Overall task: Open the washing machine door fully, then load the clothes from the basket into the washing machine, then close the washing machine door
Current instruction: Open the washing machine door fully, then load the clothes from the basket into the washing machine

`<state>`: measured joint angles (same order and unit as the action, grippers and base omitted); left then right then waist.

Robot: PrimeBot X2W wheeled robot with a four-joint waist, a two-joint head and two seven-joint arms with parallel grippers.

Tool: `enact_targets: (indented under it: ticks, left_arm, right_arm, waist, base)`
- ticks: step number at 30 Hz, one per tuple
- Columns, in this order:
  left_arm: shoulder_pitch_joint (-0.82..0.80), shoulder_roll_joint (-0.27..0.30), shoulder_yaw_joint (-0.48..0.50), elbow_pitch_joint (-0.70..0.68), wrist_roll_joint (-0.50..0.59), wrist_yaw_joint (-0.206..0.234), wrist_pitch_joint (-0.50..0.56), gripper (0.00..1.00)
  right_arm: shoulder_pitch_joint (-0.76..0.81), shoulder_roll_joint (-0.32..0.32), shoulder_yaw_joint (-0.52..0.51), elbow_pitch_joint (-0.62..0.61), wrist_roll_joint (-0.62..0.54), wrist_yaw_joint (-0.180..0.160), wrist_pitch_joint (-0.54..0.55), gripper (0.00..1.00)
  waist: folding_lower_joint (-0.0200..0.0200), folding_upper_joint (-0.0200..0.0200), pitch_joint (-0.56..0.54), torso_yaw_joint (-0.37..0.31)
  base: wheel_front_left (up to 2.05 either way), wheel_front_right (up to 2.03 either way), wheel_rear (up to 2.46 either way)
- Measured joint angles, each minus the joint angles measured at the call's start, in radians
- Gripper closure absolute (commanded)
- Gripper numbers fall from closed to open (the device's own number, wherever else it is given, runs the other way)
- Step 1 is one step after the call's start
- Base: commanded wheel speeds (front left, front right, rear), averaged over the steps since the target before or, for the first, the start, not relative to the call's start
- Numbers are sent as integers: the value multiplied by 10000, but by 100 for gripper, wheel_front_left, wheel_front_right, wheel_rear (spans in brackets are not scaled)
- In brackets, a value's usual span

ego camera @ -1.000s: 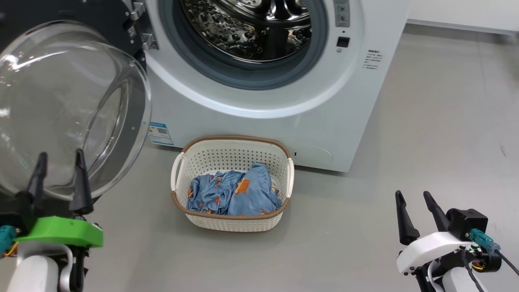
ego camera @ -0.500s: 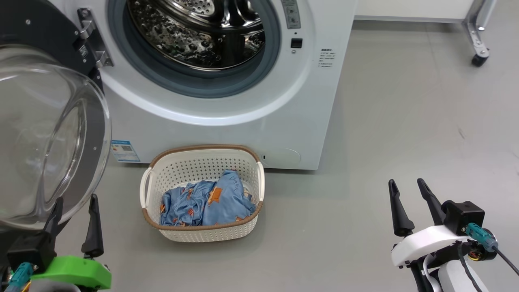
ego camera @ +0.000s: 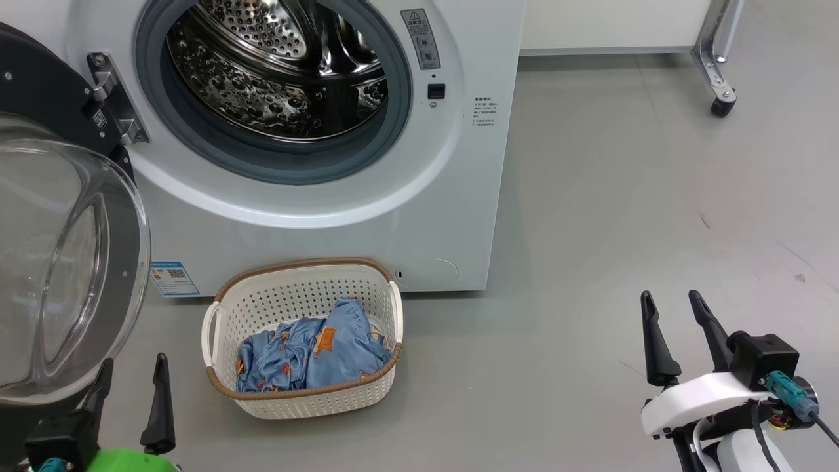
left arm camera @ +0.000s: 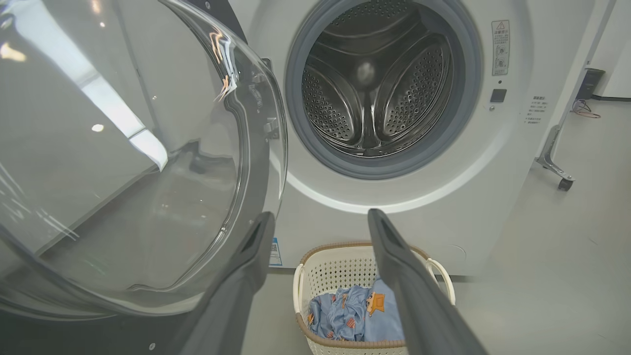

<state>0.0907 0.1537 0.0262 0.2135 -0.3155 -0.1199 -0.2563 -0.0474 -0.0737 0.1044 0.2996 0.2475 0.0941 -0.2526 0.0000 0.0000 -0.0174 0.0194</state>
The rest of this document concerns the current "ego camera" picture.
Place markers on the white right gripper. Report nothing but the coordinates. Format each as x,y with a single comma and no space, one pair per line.
695,400

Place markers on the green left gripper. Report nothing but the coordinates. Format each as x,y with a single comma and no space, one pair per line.
131,461

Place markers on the blue cartoon print garment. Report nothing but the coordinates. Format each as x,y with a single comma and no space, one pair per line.
269,360

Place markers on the black round glass washer door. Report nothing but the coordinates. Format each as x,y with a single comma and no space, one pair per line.
65,262

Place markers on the blue garment with handwritten text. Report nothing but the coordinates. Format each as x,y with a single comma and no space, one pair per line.
347,354

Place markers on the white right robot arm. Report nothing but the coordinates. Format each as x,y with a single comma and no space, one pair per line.
734,452

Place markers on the cream perforated laundry basket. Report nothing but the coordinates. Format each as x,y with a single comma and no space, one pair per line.
282,295

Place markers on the white front-load washing machine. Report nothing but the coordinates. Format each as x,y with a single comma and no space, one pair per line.
446,196

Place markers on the grey rubber door gasket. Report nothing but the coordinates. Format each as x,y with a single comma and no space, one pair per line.
275,160

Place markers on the grey metal door hinge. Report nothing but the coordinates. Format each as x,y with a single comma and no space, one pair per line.
118,105

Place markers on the blue energy label sticker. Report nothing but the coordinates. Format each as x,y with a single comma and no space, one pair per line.
174,278

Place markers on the black caster wheel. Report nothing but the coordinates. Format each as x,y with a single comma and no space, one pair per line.
723,107

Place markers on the round white filter cover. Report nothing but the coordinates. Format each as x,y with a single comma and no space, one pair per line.
429,273

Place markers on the silver metal furniture leg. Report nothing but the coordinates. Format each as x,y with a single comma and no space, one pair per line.
711,52

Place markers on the white furniture panel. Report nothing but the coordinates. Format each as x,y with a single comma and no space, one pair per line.
609,23

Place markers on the stainless steel washer drum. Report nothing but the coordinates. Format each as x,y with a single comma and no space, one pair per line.
262,85

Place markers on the grey warning label sticker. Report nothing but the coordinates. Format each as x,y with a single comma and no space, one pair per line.
421,39

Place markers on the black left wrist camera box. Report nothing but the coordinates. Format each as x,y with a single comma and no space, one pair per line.
59,436

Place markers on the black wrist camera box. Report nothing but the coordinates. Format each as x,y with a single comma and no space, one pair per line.
763,357
59,436

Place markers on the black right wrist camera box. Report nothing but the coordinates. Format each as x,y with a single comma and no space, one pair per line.
763,357

